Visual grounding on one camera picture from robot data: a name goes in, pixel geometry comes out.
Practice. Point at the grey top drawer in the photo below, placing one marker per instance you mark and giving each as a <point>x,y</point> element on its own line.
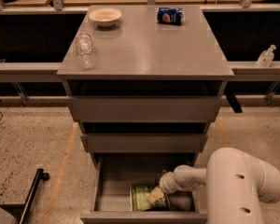
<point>117,109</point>

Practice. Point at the clear sanitizer pump bottle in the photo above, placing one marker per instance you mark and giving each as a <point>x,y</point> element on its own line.
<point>266,57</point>

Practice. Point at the green jalapeno chip bag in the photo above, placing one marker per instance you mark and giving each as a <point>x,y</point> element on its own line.
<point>139,202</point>

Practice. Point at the blue Pepsi soda can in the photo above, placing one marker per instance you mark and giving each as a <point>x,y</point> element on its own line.
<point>170,15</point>

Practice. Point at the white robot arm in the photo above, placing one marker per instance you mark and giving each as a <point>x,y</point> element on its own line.
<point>236,185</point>

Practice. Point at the grey middle drawer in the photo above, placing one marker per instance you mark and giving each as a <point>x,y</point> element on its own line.
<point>144,143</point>

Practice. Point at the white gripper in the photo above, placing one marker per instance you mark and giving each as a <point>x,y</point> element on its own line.
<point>166,183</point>

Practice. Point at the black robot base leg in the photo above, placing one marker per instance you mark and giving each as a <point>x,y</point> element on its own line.
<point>20,211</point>

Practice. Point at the grey open bottom drawer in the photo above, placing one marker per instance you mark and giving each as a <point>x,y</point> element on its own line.
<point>116,173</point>

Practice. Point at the grey drawer cabinet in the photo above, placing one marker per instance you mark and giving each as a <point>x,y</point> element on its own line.
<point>142,58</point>

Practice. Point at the white ceramic bowl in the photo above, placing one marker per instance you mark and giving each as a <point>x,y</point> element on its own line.
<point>105,16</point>

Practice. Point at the grey metal rail shelf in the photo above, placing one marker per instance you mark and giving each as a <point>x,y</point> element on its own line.
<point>250,86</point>

